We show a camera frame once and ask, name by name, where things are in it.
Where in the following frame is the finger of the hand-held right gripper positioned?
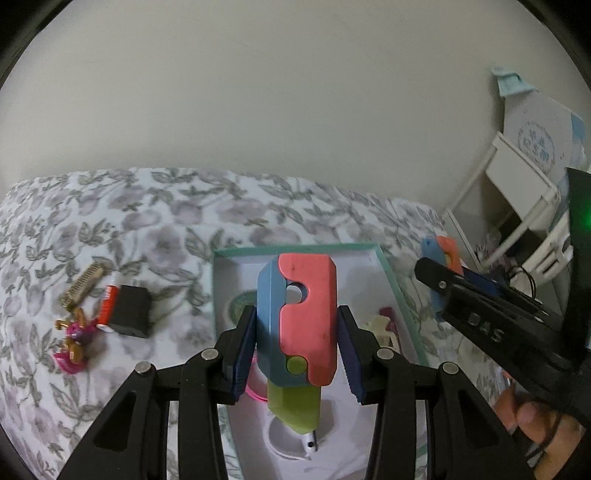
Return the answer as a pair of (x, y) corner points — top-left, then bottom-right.
(462, 268), (546, 320)
(414, 257), (467, 298)

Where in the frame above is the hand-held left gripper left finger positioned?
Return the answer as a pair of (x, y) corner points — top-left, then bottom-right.
(59, 305), (258, 480)

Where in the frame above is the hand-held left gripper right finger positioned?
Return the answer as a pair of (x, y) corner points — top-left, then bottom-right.
(336, 305), (539, 480)

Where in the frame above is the coral and blue toy knife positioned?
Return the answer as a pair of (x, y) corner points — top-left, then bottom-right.
(421, 235), (463, 320)
(256, 253), (337, 435)

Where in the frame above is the cream and pink small toy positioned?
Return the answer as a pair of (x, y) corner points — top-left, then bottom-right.
(360, 314), (400, 352)

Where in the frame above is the white box with teal rim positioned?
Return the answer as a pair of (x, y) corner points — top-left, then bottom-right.
(212, 243), (431, 480)

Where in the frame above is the person's right forearm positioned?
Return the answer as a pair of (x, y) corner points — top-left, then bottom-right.
(536, 429), (589, 480)

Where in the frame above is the person's right hand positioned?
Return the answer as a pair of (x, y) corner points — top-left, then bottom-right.
(493, 385), (583, 462)

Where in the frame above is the white round object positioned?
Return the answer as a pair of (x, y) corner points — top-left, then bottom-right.
(263, 406), (325, 460)

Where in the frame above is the white shelf rack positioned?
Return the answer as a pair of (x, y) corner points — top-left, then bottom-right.
(443, 131), (575, 296)

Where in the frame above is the black square charger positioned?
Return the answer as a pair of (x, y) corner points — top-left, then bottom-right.
(111, 285), (153, 339)

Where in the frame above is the red battery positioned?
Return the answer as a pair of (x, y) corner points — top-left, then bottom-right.
(97, 282), (122, 332)

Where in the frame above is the white paper bag blue print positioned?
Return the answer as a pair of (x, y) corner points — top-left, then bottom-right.
(491, 67), (590, 186)

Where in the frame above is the wooden comb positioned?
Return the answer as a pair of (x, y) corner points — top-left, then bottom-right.
(62, 264), (103, 309)

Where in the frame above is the grey floral bedsheet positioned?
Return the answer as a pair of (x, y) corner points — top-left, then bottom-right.
(0, 167), (509, 480)

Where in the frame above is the pink plastic bracelet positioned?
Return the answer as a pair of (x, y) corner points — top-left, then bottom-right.
(246, 354), (271, 403)

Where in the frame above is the thin black cable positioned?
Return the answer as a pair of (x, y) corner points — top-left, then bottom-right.
(505, 264), (544, 302)

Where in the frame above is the pink and gold keychain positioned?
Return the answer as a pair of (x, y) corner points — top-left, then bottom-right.
(54, 309), (96, 376)

